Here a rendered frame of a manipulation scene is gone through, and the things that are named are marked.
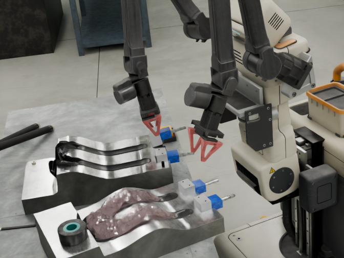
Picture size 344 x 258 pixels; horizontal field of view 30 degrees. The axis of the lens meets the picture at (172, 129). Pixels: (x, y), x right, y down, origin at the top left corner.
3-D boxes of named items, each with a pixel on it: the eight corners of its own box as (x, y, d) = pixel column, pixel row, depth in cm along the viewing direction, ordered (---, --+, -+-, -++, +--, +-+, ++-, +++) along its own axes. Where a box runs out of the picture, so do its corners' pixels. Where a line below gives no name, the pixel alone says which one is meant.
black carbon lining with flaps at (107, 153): (147, 147, 230) (144, 124, 226) (152, 169, 216) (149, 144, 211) (50, 163, 227) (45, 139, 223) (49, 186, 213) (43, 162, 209)
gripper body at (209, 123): (205, 137, 188) (213, 113, 186) (189, 124, 196) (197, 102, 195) (222, 140, 191) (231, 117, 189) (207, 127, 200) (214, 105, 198)
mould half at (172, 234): (186, 192, 213) (183, 164, 208) (224, 232, 192) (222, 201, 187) (40, 243, 196) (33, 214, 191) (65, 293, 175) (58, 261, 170)
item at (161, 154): (193, 156, 222) (192, 142, 220) (196, 163, 218) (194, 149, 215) (156, 162, 221) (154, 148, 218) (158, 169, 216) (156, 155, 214)
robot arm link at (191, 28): (222, 23, 229) (214, 23, 233) (200, 11, 224) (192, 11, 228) (213, 47, 229) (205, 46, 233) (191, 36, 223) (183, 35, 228)
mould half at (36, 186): (164, 153, 239) (159, 121, 233) (174, 190, 216) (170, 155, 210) (29, 175, 235) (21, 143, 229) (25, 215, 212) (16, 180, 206)
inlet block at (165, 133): (186, 131, 230) (182, 117, 228) (188, 136, 225) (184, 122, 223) (151, 142, 230) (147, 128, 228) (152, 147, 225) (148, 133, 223)
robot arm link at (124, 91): (145, 60, 214) (133, 58, 221) (115, 72, 209) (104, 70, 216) (155, 93, 218) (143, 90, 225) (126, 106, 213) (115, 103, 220)
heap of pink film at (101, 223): (156, 193, 204) (153, 172, 200) (180, 220, 189) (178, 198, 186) (79, 220, 195) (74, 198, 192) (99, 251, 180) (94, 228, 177)
